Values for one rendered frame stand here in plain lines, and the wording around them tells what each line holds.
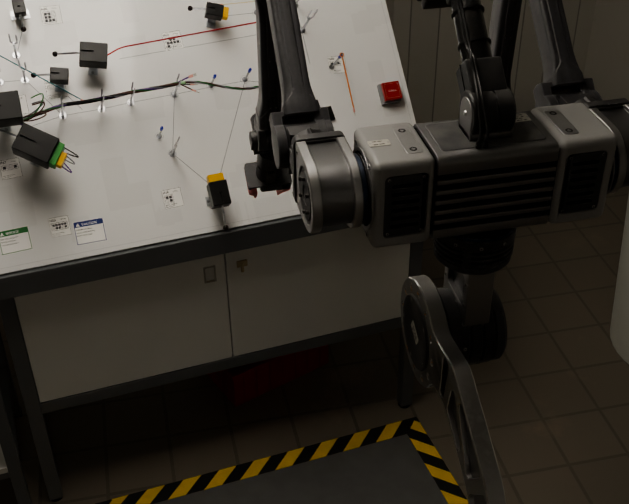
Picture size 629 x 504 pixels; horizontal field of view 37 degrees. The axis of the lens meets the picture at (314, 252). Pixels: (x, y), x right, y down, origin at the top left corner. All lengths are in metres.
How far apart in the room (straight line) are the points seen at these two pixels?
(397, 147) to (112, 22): 1.27
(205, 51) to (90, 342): 0.84
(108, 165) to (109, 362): 0.56
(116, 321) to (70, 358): 0.16
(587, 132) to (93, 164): 1.34
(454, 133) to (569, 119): 0.19
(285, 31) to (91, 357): 1.25
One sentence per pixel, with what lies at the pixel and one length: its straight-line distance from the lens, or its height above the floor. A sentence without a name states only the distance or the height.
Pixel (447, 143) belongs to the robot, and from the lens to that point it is 1.45.
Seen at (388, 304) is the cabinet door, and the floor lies 0.46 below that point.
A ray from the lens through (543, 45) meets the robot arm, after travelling 1.83.
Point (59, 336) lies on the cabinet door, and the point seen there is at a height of 0.62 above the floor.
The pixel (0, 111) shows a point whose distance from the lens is 2.32.
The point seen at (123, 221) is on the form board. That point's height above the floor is 0.92.
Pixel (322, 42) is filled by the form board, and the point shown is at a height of 1.21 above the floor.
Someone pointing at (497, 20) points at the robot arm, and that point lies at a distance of 2.02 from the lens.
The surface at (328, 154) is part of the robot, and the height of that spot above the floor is 1.50.
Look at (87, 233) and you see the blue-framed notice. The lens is 2.40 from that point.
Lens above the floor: 2.22
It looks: 35 degrees down
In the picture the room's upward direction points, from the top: 1 degrees counter-clockwise
